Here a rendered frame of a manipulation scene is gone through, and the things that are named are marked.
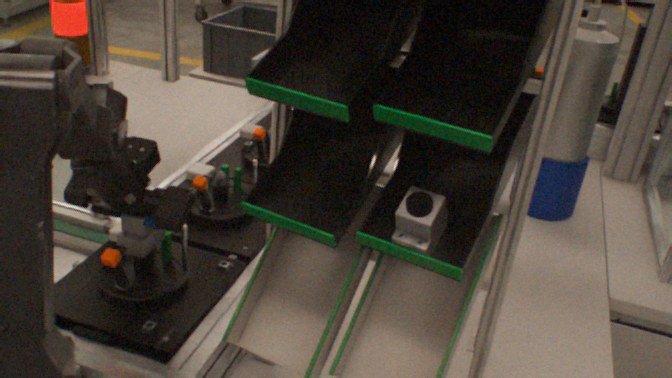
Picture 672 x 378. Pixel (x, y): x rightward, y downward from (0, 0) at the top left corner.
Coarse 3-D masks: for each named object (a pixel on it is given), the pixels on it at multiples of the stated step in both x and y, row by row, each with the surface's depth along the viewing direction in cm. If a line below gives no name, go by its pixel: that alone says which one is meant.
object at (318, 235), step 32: (288, 128) 84; (320, 128) 89; (352, 128) 88; (384, 128) 79; (288, 160) 86; (320, 160) 85; (352, 160) 85; (384, 160) 82; (256, 192) 82; (288, 192) 82; (320, 192) 82; (352, 192) 81; (288, 224) 77; (320, 224) 79
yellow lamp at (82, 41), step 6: (60, 36) 99; (66, 36) 99; (72, 36) 99; (78, 36) 99; (84, 36) 100; (78, 42) 100; (84, 42) 100; (78, 48) 100; (84, 48) 101; (84, 54) 101; (90, 54) 103; (84, 60) 101; (90, 60) 103; (84, 66) 102
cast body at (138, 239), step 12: (132, 216) 94; (144, 216) 95; (132, 228) 95; (144, 228) 94; (120, 240) 95; (132, 240) 95; (144, 240) 95; (156, 240) 98; (132, 252) 96; (144, 252) 95
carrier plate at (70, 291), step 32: (96, 256) 107; (192, 256) 109; (64, 288) 99; (96, 288) 100; (192, 288) 102; (224, 288) 103; (64, 320) 94; (96, 320) 93; (128, 320) 94; (160, 320) 95; (192, 320) 95; (160, 352) 90
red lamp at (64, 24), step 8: (56, 8) 97; (64, 8) 96; (72, 8) 97; (80, 8) 98; (56, 16) 97; (64, 16) 97; (72, 16) 97; (80, 16) 98; (56, 24) 98; (64, 24) 98; (72, 24) 98; (80, 24) 99; (56, 32) 99; (64, 32) 98; (72, 32) 98; (80, 32) 99
